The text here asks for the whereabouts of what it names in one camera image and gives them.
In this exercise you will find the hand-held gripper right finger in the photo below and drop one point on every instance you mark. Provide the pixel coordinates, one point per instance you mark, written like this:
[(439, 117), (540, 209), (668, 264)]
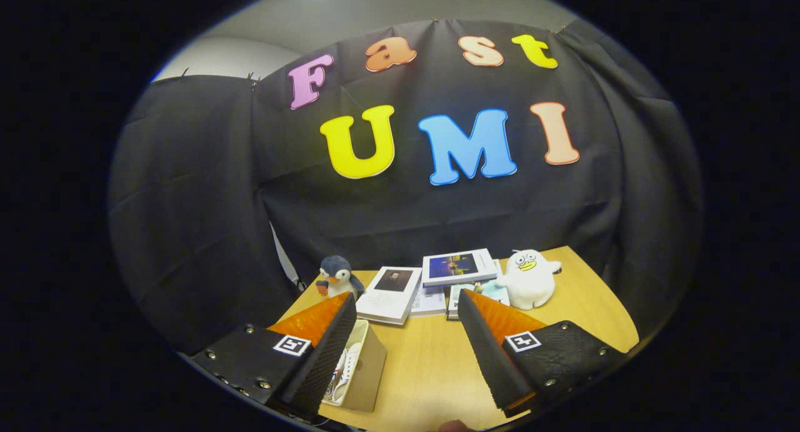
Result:
[(487, 357)]

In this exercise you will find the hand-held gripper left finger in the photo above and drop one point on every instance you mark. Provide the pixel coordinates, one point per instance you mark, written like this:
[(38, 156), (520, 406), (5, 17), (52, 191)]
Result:
[(325, 363)]

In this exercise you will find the beige fabric storage box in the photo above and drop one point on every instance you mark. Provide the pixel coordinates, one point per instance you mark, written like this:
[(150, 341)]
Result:
[(370, 369)]

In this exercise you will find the plain white thick book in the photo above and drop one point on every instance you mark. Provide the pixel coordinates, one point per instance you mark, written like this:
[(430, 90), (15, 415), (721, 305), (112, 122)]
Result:
[(454, 314)]

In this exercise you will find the thick book with teal cover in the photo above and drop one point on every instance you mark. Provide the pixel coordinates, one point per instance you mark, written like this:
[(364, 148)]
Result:
[(494, 291)]

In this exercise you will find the thin white book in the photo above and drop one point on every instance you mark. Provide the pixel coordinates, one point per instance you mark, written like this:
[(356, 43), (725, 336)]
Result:
[(430, 302)]

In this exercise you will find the white duck plush toy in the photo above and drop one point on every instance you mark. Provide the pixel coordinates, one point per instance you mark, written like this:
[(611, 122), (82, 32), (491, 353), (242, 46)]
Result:
[(528, 282)]

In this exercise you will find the grey penguin plush toy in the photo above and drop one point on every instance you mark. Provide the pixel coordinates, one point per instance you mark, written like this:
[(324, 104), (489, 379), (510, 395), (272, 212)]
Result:
[(340, 277)]

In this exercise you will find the white book with dark portrait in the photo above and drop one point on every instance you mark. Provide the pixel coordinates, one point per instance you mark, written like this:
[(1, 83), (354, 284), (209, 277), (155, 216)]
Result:
[(390, 294)]

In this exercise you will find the book with dark blue cover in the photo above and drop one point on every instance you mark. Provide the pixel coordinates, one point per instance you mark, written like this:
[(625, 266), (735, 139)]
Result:
[(456, 266)]

